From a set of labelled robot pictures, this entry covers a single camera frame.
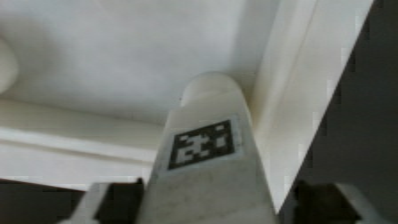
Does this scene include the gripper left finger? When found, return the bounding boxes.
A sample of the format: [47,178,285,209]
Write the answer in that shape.
[59,177,148,224]

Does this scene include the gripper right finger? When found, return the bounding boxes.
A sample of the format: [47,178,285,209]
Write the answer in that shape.
[280,180,392,224]

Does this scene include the white table leg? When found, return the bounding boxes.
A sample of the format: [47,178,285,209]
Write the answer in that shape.
[138,72,278,224]

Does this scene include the white U-shaped obstacle fence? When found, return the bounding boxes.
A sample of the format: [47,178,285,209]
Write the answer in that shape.
[251,0,376,207]

